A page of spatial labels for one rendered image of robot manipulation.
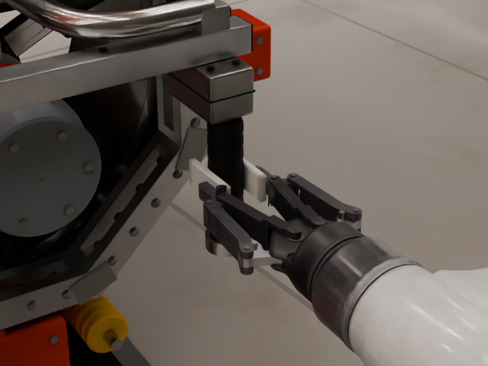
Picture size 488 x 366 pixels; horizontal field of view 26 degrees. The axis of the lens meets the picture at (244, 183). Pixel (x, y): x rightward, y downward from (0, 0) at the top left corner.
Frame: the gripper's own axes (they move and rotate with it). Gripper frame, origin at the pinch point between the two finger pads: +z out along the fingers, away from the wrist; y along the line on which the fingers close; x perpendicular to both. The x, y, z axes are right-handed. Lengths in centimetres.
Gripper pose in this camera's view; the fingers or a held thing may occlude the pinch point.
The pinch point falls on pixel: (226, 179)
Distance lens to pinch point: 106.0
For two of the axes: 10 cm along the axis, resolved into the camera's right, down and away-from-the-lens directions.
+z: -5.3, -4.2, 7.4
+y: 8.5, -2.6, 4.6
